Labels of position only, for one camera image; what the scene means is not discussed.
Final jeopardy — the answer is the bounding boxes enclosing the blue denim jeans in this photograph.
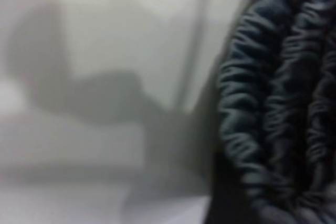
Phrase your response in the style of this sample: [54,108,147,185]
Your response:
[207,0,336,224]

